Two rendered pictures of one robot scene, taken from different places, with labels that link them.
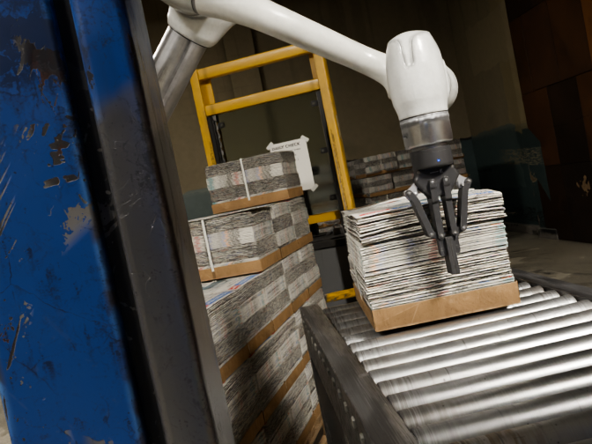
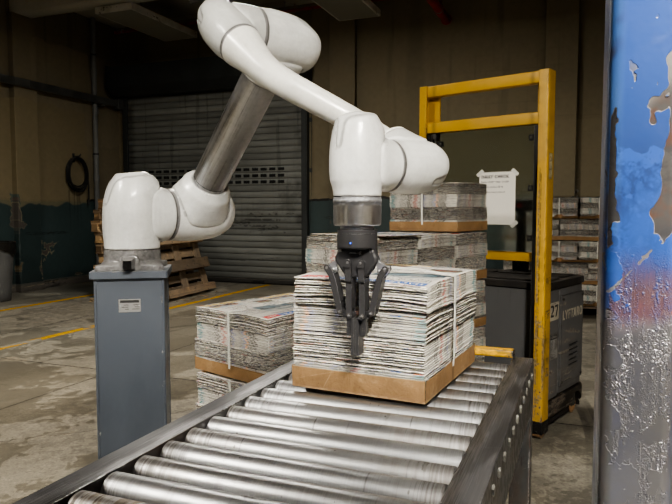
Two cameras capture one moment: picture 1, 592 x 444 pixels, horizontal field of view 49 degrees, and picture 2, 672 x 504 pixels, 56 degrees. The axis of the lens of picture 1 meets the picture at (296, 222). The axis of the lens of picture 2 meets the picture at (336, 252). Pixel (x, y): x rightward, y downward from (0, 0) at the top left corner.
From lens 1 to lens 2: 0.76 m
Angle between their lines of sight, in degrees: 26
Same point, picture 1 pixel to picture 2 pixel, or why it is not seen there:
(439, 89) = (360, 174)
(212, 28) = not seen: hidden behind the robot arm
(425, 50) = (354, 134)
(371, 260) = (301, 319)
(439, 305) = (349, 379)
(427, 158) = (342, 238)
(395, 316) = (310, 377)
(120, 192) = not seen: outside the picture
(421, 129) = (339, 210)
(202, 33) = not seen: hidden behind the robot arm
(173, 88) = (241, 123)
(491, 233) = (412, 326)
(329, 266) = (515, 307)
